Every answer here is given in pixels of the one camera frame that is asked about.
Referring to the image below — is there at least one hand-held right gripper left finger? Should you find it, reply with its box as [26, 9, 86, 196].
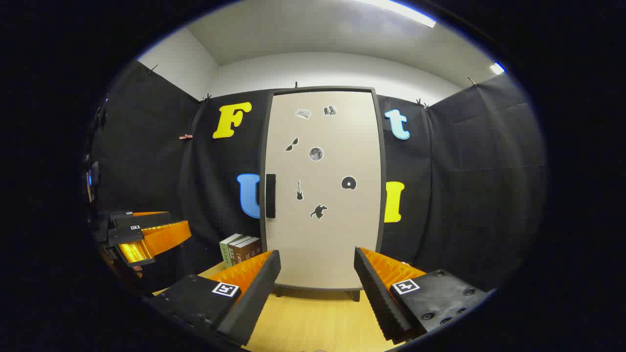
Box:
[149, 249, 282, 348]

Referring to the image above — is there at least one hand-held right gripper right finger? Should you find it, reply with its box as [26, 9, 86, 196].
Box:
[353, 246, 491, 344]

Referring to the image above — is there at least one black cabinet door handle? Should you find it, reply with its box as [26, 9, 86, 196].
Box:
[265, 174, 277, 219]

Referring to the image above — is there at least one brown book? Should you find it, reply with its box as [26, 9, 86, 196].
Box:
[233, 238, 264, 265]

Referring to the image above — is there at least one green and white book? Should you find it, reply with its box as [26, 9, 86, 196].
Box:
[220, 233, 244, 269]

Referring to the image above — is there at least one black backdrop cloth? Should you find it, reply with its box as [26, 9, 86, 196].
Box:
[90, 61, 548, 294]

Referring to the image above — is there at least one long ceiling light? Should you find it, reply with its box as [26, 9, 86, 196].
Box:
[352, 0, 437, 29]

